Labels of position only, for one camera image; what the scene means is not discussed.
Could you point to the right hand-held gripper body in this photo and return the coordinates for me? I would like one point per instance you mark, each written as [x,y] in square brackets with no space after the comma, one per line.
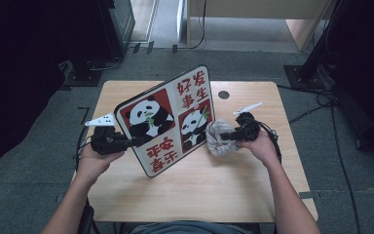
[248,128]

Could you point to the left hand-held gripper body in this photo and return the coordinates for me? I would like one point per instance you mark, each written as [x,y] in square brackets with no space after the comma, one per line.
[108,143]

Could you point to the grey cloth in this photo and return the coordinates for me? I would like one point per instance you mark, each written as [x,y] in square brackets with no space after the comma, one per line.
[217,143]

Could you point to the square panda print board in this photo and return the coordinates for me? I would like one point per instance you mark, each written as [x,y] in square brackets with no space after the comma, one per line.
[165,130]

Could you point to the person's right hand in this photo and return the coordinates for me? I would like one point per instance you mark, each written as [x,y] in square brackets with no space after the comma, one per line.
[264,149]

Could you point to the person's left hand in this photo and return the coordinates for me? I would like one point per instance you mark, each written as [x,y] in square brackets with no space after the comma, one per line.
[92,165]

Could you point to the black angled floor tape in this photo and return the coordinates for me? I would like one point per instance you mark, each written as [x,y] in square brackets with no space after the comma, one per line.
[87,112]

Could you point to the black round table grommet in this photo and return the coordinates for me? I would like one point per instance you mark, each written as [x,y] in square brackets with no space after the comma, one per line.
[223,95]

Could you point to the black stand base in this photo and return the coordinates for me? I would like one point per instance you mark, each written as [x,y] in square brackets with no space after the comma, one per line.
[84,78]

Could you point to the black metal stand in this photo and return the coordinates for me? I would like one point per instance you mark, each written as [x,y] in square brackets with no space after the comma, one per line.
[305,76]

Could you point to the black chair armrest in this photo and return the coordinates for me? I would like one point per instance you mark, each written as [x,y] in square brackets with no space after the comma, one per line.
[86,221]

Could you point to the dark curtain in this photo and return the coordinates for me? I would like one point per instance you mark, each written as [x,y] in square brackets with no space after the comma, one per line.
[370,81]
[19,81]

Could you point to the black cabinet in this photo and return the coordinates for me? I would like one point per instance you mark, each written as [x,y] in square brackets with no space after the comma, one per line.
[117,29]

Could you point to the light wooden desk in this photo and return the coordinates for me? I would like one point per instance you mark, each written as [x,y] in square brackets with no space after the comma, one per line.
[256,8]

